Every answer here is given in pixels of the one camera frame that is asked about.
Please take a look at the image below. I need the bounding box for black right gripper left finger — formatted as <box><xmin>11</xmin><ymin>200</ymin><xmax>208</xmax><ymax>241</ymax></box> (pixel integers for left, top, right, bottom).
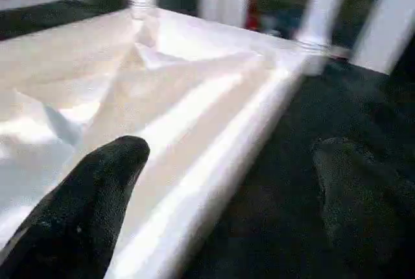
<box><xmin>0</xmin><ymin>135</ymin><xmax>151</xmax><ymax>279</ymax></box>

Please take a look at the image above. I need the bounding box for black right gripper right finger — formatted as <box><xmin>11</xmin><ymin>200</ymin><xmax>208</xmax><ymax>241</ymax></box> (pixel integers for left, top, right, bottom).
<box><xmin>311</xmin><ymin>136</ymin><xmax>415</xmax><ymax>279</ymax></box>

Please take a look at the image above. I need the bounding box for black work mat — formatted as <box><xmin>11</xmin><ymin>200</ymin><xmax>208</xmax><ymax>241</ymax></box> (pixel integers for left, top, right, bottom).
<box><xmin>0</xmin><ymin>0</ymin><xmax>415</xmax><ymax>279</ymax></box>

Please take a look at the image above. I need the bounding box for white glass-door cabinet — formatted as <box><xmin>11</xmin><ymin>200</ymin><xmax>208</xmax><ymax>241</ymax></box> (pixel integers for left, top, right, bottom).
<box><xmin>195</xmin><ymin>0</ymin><xmax>415</xmax><ymax>76</ymax></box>

